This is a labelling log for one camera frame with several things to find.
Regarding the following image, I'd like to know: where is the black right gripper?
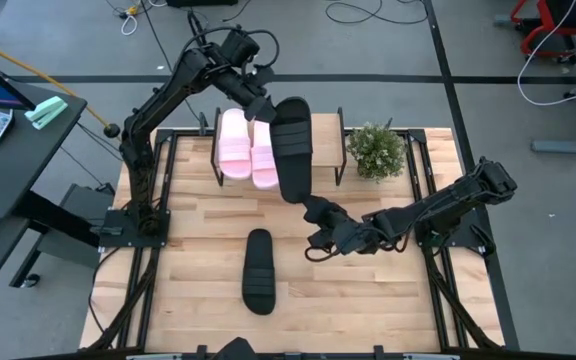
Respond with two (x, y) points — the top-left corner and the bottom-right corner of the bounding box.
(302, 195), (377, 255)

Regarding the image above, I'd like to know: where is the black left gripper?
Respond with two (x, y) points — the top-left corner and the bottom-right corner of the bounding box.
(237, 78), (278, 124)

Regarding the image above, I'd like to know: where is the pink foam slide sandal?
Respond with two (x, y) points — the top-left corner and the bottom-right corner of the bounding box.
(216, 108), (254, 181)
(250, 119), (282, 192)

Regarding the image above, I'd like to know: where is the black foam slide sandal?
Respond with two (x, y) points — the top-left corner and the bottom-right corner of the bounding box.
(241, 228), (278, 317)
(269, 96), (315, 205)

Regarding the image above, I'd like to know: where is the green potted plant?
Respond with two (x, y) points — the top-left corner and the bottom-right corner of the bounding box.
(346, 121), (409, 182)

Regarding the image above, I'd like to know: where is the black floor stand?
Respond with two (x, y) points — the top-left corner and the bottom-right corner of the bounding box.
(186, 9), (208, 49)

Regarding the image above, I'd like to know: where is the grey computer case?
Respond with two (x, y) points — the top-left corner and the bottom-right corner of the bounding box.
(35, 182), (117, 271)

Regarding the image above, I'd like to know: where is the mint green stapler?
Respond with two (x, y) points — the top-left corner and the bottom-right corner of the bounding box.
(23, 95), (69, 131)

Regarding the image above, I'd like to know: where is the yellow-tan long pole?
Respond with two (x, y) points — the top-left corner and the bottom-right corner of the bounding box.
(0, 32), (114, 132)

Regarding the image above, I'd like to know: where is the black office desk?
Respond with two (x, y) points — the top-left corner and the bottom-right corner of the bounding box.
(0, 79), (89, 316)

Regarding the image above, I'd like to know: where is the grey table base foot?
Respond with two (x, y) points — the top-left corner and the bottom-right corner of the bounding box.
(530, 77), (576, 156)

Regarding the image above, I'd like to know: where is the red framed black chair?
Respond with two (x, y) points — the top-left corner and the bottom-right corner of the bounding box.
(492, 0), (576, 65)

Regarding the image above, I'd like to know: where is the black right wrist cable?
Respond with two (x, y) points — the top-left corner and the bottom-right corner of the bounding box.
(303, 243), (340, 264)

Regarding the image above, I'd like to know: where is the wooden shelf with black frame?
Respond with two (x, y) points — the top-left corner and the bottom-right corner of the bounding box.
(209, 105), (348, 188)

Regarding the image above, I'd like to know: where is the black aluminium rig frame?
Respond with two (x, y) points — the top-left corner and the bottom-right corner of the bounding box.
(80, 127), (522, 360)

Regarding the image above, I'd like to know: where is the black floor cable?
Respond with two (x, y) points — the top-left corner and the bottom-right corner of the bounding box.
(323, 0), (429, 26)

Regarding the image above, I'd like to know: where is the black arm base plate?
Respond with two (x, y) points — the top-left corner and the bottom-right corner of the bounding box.
(414, 208), (490, 251)
(98, 208), (172, 249)

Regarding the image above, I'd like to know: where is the white cable with yellow plug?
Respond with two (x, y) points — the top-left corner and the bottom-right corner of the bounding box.
(120, 0), (169, 37)

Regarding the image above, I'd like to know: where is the black table-level camera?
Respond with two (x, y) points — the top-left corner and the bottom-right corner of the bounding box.
(207, 336), (259, 360)

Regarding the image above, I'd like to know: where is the long white floor cable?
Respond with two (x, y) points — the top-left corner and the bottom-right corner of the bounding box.
(516, 0), (576, 107)

